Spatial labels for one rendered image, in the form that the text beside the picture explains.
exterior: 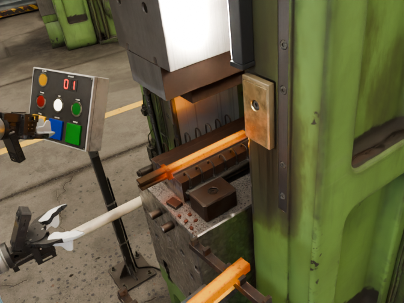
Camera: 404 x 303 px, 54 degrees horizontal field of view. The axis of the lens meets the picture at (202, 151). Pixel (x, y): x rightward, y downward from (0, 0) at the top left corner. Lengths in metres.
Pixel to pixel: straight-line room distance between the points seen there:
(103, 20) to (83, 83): 4.44
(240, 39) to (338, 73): 0.22
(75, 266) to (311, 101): 1.91
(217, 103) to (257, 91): 0.61
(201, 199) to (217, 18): 0.50
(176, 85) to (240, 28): 0.27
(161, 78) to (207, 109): 0.49
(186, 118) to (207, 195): 0.38
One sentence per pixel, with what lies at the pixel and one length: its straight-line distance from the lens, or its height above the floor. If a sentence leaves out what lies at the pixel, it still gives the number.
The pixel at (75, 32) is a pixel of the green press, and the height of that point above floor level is 0.23.
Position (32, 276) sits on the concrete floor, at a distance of 2.54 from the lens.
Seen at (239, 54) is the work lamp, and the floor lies 1.41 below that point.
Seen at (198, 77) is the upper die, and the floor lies 1.30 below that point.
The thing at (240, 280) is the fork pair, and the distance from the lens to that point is 0.91.
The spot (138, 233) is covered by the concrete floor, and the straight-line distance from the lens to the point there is 2.50.
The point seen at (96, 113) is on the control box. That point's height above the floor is 1.07.
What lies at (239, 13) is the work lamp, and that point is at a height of 1.50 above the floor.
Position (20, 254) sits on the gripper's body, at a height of 0.97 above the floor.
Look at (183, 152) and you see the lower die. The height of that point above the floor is 0.99.
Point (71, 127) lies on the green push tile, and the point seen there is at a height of 1.03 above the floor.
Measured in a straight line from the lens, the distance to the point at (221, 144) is 1.31.
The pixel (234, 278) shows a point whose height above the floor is 1.01.
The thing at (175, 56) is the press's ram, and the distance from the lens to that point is 0.96.
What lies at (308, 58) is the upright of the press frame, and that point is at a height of 1.43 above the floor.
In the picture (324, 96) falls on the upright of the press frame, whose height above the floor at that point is 1.37.
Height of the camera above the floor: 1.73
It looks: 34 degrees down
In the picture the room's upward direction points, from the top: 8 degrees counter-clockwise
